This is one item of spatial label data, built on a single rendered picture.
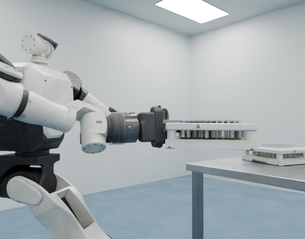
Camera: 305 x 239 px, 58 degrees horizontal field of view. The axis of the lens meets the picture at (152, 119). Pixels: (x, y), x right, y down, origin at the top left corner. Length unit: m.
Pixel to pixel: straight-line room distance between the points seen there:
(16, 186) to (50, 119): 0.44
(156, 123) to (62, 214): 0.46
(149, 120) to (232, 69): 4.60
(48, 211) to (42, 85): 0.42
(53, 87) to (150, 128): 0.41
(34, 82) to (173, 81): 4.64
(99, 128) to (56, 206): 0.37
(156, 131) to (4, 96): 0.40
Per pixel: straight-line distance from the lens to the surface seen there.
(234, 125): 0.76
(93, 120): 0.76
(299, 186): 1.06
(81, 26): 4.44
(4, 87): 0.65
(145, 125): 0.79
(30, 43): 1.10
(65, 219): 1.03
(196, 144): 0.77
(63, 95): 1.09
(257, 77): 5.07
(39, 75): 0.99
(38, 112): 0.67
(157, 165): 5.18
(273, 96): 4.92
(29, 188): 1.04
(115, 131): 0.75
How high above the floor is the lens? 1.04
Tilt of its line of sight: 1 degrees up
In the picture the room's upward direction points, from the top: straight up
